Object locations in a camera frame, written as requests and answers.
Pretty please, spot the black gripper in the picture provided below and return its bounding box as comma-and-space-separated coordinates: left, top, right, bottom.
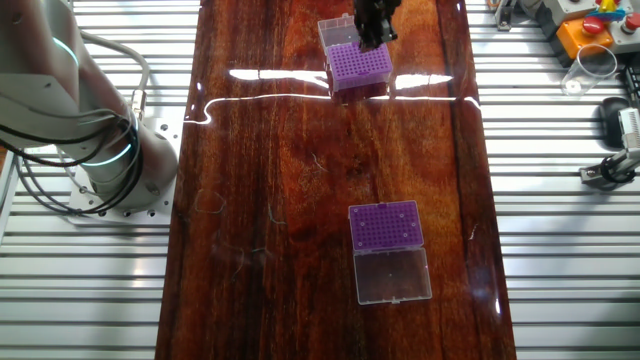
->
353, 0, 402, 51

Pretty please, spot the tall purple pipette tip box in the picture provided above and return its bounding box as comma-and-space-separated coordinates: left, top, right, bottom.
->
317, 13, 395, 96

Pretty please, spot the flat purple pipette tip holder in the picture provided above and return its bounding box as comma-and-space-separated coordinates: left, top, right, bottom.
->
347, 200, 434, 306

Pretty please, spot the orange emergency stop box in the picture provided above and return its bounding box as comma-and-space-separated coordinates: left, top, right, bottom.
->
555, 14, 615, 61

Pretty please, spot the clear plastic cup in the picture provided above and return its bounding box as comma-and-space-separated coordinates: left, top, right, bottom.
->
560, 43, 619, 97

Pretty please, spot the colourful plastic toy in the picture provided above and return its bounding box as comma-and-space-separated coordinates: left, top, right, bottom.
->
594, 0, 626, 22

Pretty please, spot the grey box with red button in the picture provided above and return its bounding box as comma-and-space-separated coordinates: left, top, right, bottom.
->
612, 12, 640, 55

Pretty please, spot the black computer mouse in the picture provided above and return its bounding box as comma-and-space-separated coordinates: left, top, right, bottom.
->
598, 96, 632, 150

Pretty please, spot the black rack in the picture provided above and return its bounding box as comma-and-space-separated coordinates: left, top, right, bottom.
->
622, 64, 640, 106

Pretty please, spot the silver bracket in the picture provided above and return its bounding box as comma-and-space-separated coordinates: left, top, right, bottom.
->
487, 0, 519, 32

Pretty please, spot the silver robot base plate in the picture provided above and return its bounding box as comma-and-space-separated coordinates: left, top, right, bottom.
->
67, 117, 184, 221

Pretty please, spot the grey hose with metal connector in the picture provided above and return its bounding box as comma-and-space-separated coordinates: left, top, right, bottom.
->
79, 30, 152, 124

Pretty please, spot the silver camera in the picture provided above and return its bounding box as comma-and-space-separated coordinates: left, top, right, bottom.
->
618, 107, 640, 151

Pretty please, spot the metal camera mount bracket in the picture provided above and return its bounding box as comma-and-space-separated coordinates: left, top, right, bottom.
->
579, 147, 640, 191

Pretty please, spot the black cable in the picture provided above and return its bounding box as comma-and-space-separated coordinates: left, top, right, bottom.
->
0, 117, 132, 154
0, 124, 144, 217

